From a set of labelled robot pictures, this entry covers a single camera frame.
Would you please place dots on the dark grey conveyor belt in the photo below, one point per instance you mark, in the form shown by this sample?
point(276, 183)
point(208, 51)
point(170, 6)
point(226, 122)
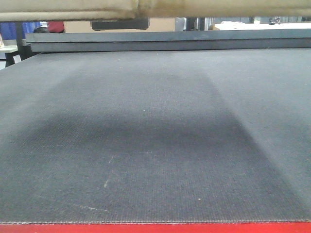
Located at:
point(164, 136)

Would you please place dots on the dark conveyor side rail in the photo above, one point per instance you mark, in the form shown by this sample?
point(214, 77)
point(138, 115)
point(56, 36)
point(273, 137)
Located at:
point(170, 41)

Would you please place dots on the black monitor in background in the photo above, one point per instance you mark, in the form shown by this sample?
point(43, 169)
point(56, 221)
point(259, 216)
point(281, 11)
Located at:
point(121, 24)

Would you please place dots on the red conveyor front edge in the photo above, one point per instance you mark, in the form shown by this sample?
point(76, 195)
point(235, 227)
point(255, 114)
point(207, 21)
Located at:
point(250, 227)

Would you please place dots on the brown cardboard carton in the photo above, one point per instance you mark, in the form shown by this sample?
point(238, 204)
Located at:
point(45, 10)

